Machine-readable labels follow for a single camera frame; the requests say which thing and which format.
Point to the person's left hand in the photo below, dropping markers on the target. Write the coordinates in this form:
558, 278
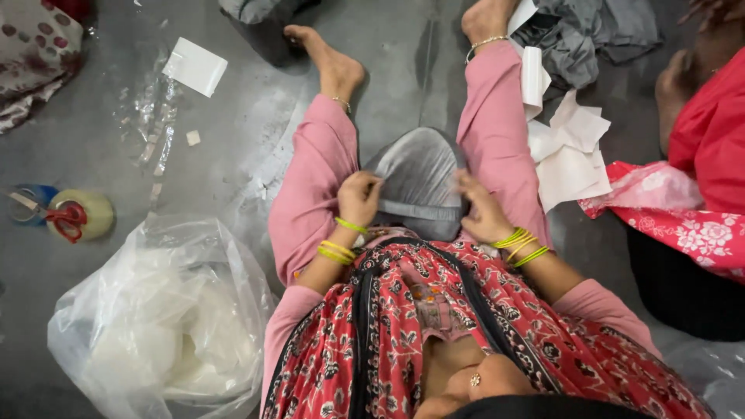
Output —
356, 201

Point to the person's right hand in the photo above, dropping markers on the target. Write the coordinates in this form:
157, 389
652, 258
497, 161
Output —
486, 218

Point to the person's left fingers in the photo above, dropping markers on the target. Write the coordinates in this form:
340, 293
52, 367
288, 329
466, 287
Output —
371, 181

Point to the person's right fingers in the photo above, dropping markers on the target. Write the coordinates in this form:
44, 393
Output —
472, 201

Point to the single green bangle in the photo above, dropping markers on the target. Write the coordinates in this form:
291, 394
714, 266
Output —
351, 225

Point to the person's left pink trouser leg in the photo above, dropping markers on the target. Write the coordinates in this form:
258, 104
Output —
311, 180

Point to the person's pink trouser leg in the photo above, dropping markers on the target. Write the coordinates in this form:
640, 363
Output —
311, 180
497, 134

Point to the wide green yellow bangle set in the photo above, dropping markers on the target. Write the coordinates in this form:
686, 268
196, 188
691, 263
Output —
520, 244

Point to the person's right pink trouser leg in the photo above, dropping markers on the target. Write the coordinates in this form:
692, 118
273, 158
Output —
497, 134

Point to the yellow green bangle stack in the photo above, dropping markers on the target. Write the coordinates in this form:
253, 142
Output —
336, 251

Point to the thin gold anklet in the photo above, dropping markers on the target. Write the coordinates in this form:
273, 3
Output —
343, 103

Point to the heap of white paper sheets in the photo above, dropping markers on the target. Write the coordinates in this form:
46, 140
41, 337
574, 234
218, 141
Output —
570, 154

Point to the person's left foot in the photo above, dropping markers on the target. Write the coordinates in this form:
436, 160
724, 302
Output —
332, 61

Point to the curled white paper sheet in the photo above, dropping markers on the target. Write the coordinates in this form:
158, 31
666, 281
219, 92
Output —
532, 78

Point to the red floral patterned dress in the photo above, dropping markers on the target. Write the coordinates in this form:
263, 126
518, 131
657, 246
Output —
524, 343

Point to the thick silver gold anklet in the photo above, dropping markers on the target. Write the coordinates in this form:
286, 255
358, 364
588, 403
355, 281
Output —
484, 42

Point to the gold nose stud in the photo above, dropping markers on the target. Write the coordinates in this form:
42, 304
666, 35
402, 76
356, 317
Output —
475, 379

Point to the person's right foot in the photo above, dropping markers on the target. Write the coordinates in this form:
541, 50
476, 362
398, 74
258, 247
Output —
486, 17

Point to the small white paper scrap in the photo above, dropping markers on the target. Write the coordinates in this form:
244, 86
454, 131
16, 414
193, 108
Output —
192, 138

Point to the dark grey cloth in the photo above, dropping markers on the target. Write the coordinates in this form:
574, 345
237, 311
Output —
262, 20

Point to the grey garment pile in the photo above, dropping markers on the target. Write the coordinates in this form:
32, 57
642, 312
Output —
582, 35

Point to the white square paper card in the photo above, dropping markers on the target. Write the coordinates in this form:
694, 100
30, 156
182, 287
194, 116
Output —
195, 65

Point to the crumpled clear plastic wrap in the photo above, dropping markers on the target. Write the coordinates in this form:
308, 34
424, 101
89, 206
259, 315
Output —
156, 113

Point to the large clear plastic bag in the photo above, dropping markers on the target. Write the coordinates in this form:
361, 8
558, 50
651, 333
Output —
163, 326

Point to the yellowish tape roll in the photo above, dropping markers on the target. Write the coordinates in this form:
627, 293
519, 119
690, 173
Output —
90, 212

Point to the clear plastic sheet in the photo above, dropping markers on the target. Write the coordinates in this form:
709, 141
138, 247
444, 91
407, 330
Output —
707, 372

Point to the red tape cutter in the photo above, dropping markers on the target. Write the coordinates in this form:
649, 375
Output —
65, 220

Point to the blue tape dispenser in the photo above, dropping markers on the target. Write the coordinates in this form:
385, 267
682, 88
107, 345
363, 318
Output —
32, 201

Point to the dotted cream cloth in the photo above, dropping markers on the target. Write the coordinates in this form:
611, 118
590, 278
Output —
35, 52

